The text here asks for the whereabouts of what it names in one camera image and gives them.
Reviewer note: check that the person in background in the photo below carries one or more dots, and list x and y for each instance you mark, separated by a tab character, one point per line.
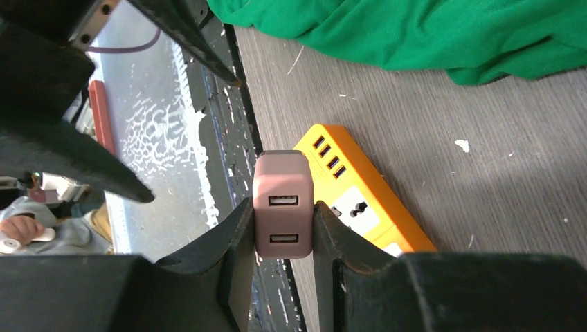
29	227

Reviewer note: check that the pink plug adapter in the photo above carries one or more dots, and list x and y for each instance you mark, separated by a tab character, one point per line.
283	203

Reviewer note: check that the green t-shirt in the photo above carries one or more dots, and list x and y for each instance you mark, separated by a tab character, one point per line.
474	42

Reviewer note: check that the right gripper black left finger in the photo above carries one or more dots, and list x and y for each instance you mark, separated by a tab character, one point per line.
204	286

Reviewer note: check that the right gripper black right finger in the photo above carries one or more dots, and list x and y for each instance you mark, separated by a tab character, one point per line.
362	288

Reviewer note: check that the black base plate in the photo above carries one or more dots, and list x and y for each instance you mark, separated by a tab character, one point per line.
229	134

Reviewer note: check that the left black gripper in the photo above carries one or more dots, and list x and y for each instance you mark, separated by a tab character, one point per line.
44	66

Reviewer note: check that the orange power strip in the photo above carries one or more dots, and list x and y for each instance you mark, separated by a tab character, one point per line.
348	182

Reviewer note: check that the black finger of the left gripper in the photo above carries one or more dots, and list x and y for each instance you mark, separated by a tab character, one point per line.
174	19

